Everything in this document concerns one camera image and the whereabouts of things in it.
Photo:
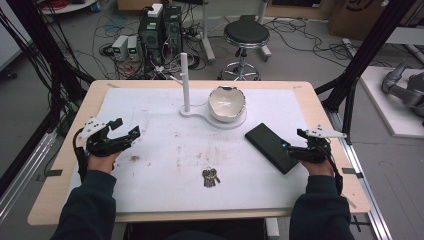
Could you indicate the grey power supply unit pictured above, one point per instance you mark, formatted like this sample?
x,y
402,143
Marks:
x,y
132,47
119,47

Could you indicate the white table mat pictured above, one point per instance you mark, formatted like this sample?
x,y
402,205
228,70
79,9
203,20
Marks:
x,y
186,156

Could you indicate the white stand with post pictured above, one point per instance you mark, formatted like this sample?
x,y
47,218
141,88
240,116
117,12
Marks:
x,y
191,111

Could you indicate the black computer tower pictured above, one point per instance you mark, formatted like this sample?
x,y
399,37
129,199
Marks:
x,y
150,35
173,26

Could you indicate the white eggshell-shaped bowl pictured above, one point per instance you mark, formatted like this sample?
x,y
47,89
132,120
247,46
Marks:
x,y
227,103

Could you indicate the person's right hand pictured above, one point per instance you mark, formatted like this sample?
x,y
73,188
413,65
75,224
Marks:
x,y
319,168

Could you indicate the person's left hand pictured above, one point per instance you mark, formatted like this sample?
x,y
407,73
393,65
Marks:
x,y
101,162

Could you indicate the black round stool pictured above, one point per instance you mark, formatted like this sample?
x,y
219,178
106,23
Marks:
x,y
246,43

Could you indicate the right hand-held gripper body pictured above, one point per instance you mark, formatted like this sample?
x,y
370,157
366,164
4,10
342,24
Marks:
x,y
315,146

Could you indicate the cardboard box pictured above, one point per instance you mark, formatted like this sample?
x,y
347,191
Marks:
x,y
358,16

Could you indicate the bunch of keys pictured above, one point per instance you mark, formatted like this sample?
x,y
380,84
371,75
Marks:
x,y
210,177

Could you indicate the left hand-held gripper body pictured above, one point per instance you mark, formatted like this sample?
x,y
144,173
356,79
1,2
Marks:
x,y
100,144

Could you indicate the black power bank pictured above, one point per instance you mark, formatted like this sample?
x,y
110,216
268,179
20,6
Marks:
x,y
271,147

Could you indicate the white floor board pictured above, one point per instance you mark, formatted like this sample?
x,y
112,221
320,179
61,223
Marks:
x,y
390,103

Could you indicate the black metal frame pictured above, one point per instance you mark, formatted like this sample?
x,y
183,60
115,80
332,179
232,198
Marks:
x,y
43,63
360,63

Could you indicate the white table leg stand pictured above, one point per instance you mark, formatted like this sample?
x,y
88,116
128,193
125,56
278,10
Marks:
x,y
208,33

